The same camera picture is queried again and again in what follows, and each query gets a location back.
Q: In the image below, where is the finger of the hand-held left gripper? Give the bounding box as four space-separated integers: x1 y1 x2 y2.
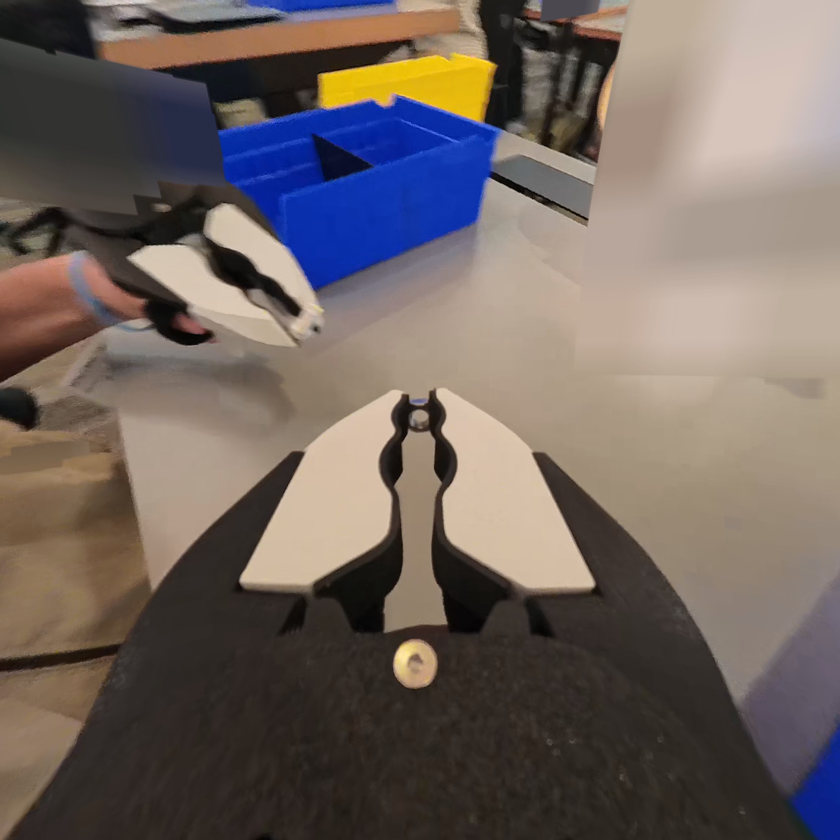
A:
201 203 326 337
126 242 304 350

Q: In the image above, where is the person's left forearm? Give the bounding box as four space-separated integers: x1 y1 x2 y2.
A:
0 256 93 384

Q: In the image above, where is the brown wooden desk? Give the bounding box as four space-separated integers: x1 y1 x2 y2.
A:
90 6 463 74

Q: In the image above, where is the yellow storage bin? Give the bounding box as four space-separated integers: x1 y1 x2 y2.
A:
317 53 498 127

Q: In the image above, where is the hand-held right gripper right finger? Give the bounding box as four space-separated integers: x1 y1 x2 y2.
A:
430 388 598 628

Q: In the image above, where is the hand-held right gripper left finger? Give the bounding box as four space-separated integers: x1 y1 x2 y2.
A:
238 390 409 628

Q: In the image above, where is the blue divided storage bin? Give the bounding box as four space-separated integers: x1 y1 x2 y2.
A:
220 95 501 291

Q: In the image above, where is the person's left hand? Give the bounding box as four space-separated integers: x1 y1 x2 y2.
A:
82 256 214 345

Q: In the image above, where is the dark flat tablet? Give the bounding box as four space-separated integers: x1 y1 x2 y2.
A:
487 154 595 223

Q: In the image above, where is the blue wristband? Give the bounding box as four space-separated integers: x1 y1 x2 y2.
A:
66 250 127 330

